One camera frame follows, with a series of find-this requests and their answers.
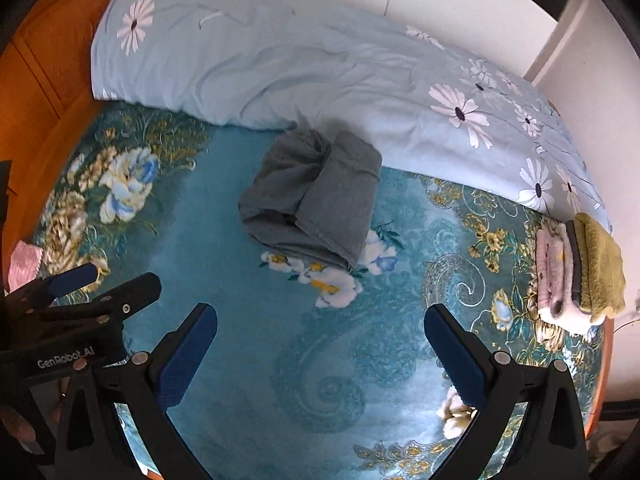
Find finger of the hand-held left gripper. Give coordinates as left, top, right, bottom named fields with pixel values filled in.
left=9, top=262, right=101, bottom=311
left=87, top=272, right=163, bottom=323

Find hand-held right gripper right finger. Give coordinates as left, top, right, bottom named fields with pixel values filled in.
left=423, top=304, right=589, bottom=480

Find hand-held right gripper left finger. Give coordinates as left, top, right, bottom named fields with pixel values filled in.
left=52, top=302, right=219, bottom=480

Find grey pants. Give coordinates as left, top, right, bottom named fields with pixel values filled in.
left=238, top=129, right=383, bottom=271

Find pink pillow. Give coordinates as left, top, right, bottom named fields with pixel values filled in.
left=7, top=241, right=46, bottom=294

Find teal floral blanket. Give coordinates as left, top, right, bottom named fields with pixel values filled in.
left=37, top=102, right=609, bottom=480

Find white folded cloth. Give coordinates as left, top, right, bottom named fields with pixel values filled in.
left=537, top=280, right=599, bottom=335

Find pink folded cloth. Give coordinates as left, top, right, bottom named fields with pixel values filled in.
left=535, top=222, right=576, bottom=311

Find dark grey folded cloth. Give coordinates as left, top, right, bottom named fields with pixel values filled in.
left=565, top=220, right=587, bottom=311

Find olive green folded towel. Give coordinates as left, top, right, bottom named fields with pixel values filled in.
left=572, top=212, right=627, bottom=324

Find wooden headboard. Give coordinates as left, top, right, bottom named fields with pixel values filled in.
left=0, top=0, right=151, bottom=271

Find light blue floral quilt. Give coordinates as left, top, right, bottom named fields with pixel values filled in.
left=90, top=0, right=614, bottom=234

